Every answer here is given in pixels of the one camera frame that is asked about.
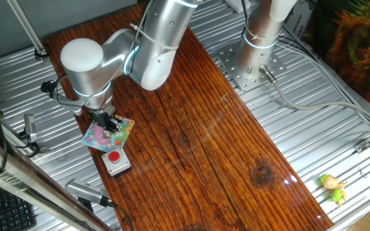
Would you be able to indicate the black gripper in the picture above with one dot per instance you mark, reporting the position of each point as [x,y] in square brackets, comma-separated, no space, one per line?
[103,118]

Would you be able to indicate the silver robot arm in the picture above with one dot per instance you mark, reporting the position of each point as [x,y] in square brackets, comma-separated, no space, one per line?
[159,38]

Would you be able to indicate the grey box with red button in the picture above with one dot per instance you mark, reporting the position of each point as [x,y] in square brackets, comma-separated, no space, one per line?
[116,164]

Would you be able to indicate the slim metal pole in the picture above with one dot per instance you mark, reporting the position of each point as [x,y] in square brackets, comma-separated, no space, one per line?
[27,29]

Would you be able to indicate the black keyboard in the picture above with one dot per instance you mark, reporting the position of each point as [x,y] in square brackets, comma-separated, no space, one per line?
[8,211]

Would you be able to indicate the white printed cardboard box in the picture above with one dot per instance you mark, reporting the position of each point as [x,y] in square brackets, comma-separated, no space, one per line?
[295,22]

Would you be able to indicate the green and tan toy figure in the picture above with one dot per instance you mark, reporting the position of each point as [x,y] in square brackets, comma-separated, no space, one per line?
[332,187]

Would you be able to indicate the orange green furry fabric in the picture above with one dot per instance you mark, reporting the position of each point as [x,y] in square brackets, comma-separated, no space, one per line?
[358,48]

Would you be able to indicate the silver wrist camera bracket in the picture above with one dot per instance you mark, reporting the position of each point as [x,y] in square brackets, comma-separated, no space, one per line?
[68,105]

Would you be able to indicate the silver ribbed camera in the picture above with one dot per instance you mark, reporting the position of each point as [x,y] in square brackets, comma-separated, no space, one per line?
[85,190]

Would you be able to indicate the black wrist camera plug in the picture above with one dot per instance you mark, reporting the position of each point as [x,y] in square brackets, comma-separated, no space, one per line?
[47,86]

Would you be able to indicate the small grey mounted camera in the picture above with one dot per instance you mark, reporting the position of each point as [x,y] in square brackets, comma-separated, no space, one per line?
[29,126]

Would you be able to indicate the aluminium frame bar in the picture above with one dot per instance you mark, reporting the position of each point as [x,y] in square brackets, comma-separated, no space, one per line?
[27,189]

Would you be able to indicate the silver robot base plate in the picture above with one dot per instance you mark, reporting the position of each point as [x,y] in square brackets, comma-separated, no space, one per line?
[246,81]

